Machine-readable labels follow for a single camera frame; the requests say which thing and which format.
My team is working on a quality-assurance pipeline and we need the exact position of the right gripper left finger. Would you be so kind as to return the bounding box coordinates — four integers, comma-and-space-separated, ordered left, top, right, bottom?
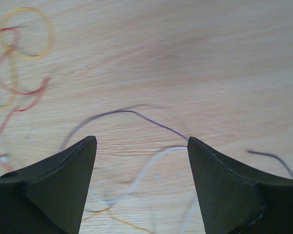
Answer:
0, 136, 97, 234

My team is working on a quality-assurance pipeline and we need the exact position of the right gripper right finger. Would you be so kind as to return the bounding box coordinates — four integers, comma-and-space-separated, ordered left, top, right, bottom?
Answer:
188, 137, 293, 234

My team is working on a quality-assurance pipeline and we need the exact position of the white wire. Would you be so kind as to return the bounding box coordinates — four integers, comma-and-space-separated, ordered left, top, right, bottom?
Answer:
90, 145, 198, 234

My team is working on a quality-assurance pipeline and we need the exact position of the purple wire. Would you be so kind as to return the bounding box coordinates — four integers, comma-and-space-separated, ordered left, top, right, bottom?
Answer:
59, 104, 293, 180

